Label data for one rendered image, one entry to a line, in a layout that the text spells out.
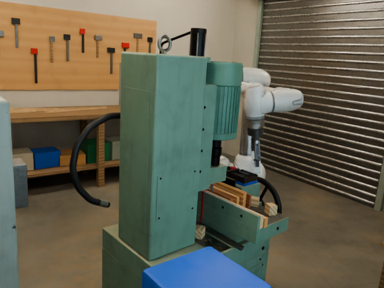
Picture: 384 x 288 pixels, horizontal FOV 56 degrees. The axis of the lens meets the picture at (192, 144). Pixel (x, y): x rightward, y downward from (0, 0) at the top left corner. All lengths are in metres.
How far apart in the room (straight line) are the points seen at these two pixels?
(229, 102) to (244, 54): 4.29
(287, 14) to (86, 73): 2.69
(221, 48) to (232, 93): 4.35
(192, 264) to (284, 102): 1.23
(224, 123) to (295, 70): 3.64
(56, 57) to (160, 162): 3.44
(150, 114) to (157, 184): 0.24
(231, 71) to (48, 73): 3.33
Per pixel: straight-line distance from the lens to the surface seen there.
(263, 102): 1.75
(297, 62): 5.03
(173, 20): 5.26
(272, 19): 5.38
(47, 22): 4.54
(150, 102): 1.20
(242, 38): 5.80
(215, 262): 0.69
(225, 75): 1.43
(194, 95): 1.28
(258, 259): 1.66
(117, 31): 4.83
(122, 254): 1.50
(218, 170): 1.56
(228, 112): 1.46
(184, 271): 0.66
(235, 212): 1.48
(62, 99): 4.63
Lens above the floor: 1.52
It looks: 13 degrees down
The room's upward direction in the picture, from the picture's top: 4 degrees clockwise
